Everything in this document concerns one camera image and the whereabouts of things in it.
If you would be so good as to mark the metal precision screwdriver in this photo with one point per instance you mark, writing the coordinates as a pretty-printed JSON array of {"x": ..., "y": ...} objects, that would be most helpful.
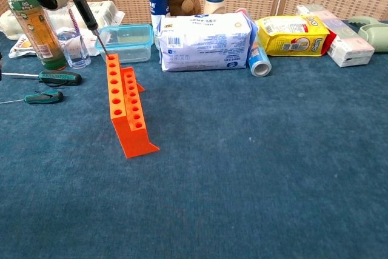
[{"x": 86, "y": 13}]

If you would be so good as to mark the large green black screwdriver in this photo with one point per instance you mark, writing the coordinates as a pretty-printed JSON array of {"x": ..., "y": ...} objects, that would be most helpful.
[{"x": 60, "y": 77}]

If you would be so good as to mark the small green black screwdriver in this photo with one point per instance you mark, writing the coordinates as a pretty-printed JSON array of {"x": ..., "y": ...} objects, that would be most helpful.
[{"x": 45, "y": 97}]

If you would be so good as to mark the orange test tube rack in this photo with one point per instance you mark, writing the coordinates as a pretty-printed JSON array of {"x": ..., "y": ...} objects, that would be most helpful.
[{"x": 133, "y": 140}]

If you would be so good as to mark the green tea bottle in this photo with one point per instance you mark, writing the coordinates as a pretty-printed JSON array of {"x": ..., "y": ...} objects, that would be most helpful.
[{"x": 36, "y": 28}]

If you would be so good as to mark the white red printed packet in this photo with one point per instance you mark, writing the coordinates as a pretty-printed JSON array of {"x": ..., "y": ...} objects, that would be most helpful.
[{"x": 21, "y": 46}]

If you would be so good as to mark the white toilet paper pack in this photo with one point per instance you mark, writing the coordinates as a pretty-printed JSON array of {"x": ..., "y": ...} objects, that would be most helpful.
[{"x": 106, "y": 10}]

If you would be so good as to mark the clear water bottle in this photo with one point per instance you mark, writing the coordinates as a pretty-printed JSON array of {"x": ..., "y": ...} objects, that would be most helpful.
[{"x": 72, "y": 49}]

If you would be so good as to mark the pink white snack bag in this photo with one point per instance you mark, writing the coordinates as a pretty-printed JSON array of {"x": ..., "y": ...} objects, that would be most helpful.
[{"x": 89, "y": 40}]

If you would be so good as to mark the clear container teal lid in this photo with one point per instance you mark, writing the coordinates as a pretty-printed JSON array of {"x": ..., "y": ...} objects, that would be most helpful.
[{"x": 124, "y": 40}]

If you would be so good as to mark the blue white spray can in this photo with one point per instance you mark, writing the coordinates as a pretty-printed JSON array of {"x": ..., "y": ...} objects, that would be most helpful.
[{"x": 157, "y": 1}]

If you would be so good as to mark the white wet wipes pack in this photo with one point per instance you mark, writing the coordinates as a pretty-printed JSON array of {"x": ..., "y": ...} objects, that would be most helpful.
[{"x": 206, "y": 43}]

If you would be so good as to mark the blue plastic wrap roll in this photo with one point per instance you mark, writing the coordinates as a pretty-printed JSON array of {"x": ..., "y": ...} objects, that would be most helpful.
[{"x": 259, "y": 63}]

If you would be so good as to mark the yellow snack bag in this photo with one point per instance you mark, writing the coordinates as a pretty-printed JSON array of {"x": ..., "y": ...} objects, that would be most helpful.
[{"x": 294, "y": 40}]

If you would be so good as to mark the pastel tissue box stack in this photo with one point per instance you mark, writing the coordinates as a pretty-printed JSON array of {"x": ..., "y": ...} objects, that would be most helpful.
[{"x": 348, "y": 46}]

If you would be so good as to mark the green lint roller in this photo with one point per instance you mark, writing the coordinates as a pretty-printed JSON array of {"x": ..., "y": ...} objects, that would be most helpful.
[{"x": 376, "y": 33}]

